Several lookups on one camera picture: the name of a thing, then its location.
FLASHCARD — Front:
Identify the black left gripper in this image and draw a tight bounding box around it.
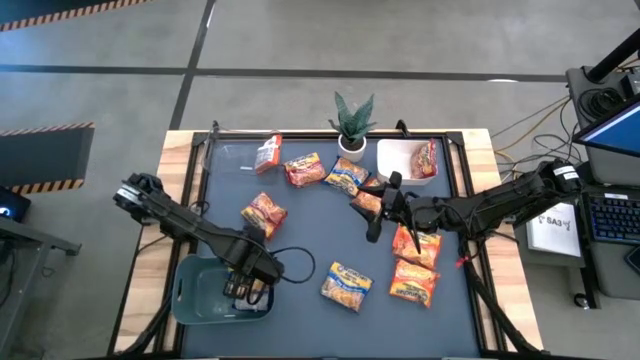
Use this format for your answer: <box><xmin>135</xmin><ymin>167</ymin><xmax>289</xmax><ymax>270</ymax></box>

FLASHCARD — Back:
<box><xmin>222</xmin><ymin>239</ymin><xmax>285</xmax><ymax>300</ymax></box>

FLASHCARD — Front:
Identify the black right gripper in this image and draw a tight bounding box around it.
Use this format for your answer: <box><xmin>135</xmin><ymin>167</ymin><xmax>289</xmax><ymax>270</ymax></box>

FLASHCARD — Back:
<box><xmin>349</xmin><ymin>170</ymin><xmax>454</xmax><ymax>245</ymax></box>

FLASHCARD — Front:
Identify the orange chicken ramen pack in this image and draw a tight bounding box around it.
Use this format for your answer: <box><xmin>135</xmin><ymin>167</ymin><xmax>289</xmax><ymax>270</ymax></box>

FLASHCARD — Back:
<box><xmin>253</xmin><ymin>133</ymin><xmax>284</xmax><ymax>176</ymax></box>
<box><xmin>348</xmin><ymin>175</ymin><xmax>389</xmax><ymax>217</ymax></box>
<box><xmin>240</xmin><ymin>191</ymin><xmax>289</xmax><ymax>241</ymax></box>
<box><xmin>391</xmin><ymin>223</ymin><xmax>444</xmax><ymax>271</ymax></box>
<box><xmin>388</xmin><ymin>258</ymin><xmax>442</xmax><ymax>309</ymax></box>

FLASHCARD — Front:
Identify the red roast beef ramen pack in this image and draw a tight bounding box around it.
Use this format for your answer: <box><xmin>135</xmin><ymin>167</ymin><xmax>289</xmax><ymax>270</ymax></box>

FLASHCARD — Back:
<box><xmin>282</xmin><ymin>152</ymin><xmax>328</xmax><ymax>188</ymax></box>
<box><xmin>409</xmin><ymin>138</ymin><xmax>439</xmax><ymax>180</ymax></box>

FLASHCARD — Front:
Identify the teal plastic bin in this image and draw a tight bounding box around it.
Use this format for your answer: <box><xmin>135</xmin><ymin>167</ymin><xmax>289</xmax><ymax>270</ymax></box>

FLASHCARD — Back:
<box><xmin>170</xmin><ymin>251</ymin><xmax>277</xmax><ymax>326</ymax></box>

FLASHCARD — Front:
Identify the white plastic bin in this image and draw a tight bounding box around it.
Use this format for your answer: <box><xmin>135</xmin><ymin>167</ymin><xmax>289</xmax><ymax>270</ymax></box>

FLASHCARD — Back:
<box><xmin>375</xmin><ymin>138</ymin><xmax>442</xmax><ymax>186</ymax></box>

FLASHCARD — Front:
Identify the snake plant in white pot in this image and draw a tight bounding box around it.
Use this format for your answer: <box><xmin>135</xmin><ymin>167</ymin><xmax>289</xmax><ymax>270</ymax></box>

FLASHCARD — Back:
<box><xmin>328</xmin><ymin>91</ymin><xmax>378</xmax><ymax>164</ymax></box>

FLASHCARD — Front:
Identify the grey-blue table mat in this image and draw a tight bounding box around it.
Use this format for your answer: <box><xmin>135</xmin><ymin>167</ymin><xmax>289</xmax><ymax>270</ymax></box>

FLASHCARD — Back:
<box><xmin>192</xmin><ymin>135</ymin><xmax>481</xmax><ymax>359</ymax></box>

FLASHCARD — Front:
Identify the clear plastic bin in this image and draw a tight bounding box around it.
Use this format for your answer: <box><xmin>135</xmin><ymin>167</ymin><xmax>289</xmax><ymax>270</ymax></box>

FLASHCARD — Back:
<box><xmin>208</xmin><ymin>130</ymin><xmax>284</xmax><ymax>177</ymax></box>

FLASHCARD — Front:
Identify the white paper sign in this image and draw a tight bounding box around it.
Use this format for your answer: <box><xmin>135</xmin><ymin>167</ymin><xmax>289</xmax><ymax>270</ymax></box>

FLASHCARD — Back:
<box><xmin>525</xmin><ymin>201</ymin><xmax>584</xmax><ymax>259</ymax></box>

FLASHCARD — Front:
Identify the grey metal desk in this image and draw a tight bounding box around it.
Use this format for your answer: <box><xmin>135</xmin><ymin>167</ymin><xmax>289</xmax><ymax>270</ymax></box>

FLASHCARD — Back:
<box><xmin>0</xmin><ymin>214</ymin><xmax>83</xmax><ymax>359</ymax></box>

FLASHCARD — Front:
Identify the grey equipment cart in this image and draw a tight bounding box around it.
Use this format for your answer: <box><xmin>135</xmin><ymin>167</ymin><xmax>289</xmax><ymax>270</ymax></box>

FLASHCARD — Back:
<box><xmin>564</xmin><ymin>64</ymin><xmax>640</xmax><ymax>301</ymax></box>

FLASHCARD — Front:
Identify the black backlit keyboard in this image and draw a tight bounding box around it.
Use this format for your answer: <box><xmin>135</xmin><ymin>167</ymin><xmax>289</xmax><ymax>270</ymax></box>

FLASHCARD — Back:
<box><xmin>587</xmin><ymin>192</ymin><xmax>640</xmax><ymax>246</ymax></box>

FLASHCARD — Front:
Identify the black hazard striped floor mat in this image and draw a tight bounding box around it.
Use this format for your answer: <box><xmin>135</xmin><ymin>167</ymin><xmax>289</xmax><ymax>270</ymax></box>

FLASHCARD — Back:
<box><xmin>0</xmin><ymin>122</ymin><xmax>96</xmax><ymax>196</ymax></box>
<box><xmin>0</xmin><ymin>0</ymin><xmax>151</xmax><ymax>32</ymax></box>

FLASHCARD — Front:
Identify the black device with blue light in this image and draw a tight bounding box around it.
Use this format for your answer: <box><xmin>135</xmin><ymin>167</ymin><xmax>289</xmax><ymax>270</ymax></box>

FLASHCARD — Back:
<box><xmin>0</xmin><ymin>187</ymin><xmax>32</xmax><ymax>224</ymax></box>

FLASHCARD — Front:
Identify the monitor with blue screen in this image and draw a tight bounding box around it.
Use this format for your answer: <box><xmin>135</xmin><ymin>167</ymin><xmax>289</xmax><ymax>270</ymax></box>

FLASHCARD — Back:
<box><xmin>572</xmin><ymin>97</ymin><xmax>640</xmax><ymax>159</ymax></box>

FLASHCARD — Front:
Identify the black diagonal pole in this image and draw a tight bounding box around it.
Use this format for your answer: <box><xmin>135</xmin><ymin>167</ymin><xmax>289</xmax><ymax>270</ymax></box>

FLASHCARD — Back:
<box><xmin>585</xmin><ymin>39</ymin><xmax>640</xmax><ymax>84</ymax></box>

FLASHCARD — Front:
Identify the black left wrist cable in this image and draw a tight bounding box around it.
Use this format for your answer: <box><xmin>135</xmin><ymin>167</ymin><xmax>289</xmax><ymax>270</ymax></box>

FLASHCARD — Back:
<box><xmin>268</xmin><ymin>244</ymin><xmax>317</xmax><ymax>286</ymax></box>

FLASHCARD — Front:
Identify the black aluminium table frame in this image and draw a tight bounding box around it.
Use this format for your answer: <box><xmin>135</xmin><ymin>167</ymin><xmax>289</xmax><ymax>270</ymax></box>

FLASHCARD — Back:
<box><xmin>107</xmin><ymin>118</ymin><xmax>544</xmax><ymax>360</ymax></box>

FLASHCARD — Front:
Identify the coiled black cable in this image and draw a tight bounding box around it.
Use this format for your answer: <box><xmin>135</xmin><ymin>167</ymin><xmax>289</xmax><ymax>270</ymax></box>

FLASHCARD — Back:
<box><xmin>577</xmin><ymin>87</ymin><xmax>626</xmax><ymax>121</ymax></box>

